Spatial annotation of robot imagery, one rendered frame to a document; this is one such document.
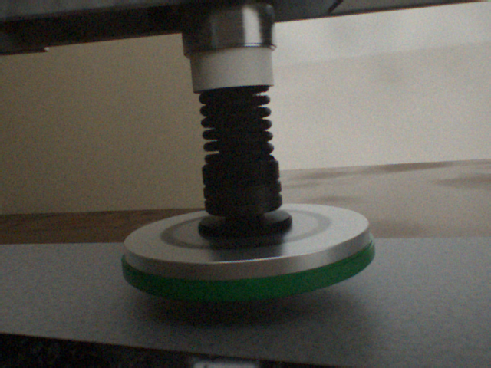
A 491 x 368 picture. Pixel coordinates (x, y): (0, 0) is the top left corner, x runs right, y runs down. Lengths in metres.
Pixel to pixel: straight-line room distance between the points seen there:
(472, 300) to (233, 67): 0.26
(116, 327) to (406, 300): 0.23
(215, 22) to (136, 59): 5.53
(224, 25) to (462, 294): 0.28
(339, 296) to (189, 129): 5.24
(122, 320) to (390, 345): 0.21
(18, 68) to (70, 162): 1.37
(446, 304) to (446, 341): 0.06
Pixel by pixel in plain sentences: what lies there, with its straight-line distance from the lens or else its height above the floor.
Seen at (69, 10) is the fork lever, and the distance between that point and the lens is 0.38.
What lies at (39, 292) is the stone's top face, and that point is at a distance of 0.52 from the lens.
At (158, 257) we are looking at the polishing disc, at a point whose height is 0.88.
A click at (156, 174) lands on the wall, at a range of 5.83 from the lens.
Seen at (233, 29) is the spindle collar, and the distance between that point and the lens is 0.38.
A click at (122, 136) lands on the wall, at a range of 6.00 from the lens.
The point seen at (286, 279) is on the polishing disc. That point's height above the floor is 0.87.
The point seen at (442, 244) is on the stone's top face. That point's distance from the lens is 0.56.
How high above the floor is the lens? 0.97
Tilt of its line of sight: 7 degrees down
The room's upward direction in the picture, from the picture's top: 5 degrees counter-clockwise
